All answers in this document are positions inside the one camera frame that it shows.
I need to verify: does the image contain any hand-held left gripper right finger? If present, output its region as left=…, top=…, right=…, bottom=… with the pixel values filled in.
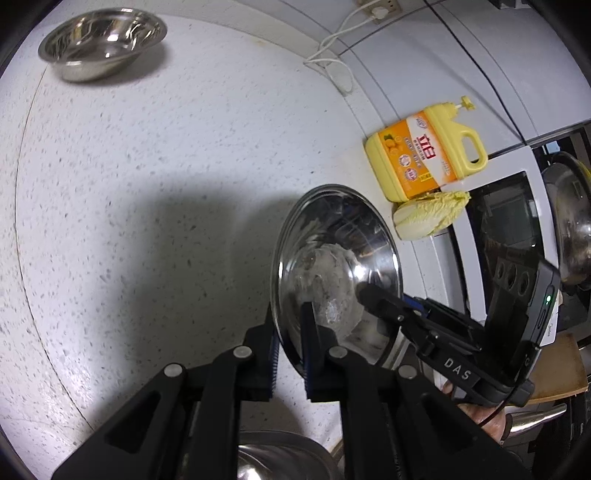
left=299, top=302, right=527, bottom=480

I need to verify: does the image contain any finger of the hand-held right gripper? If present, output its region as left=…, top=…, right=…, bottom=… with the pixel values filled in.
left=404, top=295, right=485, bottom=344
left=359, top=282, right=444, bottom=358

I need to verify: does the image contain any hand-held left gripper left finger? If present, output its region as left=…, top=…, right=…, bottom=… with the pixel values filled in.
left=51, top=318, right=280, bottom=480

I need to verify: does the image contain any small steel bowl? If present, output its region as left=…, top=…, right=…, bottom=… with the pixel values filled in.
left=270, top=184, right=404, bottom=370
left=38, top=13, right=168, bottom=84

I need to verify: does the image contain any large steel bowl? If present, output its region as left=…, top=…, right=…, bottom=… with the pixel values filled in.
left=236, top=431, right=345, bottom=480

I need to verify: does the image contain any person's right hand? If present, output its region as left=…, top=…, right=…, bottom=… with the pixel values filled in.
left=441, top=383, right=507, bottom=444

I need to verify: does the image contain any wooden cutting board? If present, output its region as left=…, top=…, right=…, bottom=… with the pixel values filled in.
left=526, top=332, right=591, bottom=407

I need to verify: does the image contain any napa cabbage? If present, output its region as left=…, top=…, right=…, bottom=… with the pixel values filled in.
left=392, top=190, right=472, bottom=241

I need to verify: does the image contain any steel pot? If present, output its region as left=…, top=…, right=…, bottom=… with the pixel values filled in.
left=540, top=151, right=591, bottom=291

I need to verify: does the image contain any yellow detergent bottle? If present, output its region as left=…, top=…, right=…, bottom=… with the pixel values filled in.
left=365, top=95, right=489, bottom=203

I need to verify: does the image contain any white power cable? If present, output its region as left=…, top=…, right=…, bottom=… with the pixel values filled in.
left=304, top=4, right=391, bottom=96

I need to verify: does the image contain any black power cable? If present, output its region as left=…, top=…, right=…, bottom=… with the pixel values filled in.
left=422, top=0, right=528, bottom=145

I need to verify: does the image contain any white wall socket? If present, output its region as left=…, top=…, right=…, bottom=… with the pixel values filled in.
left=355, top=0, right=400, bottom=20

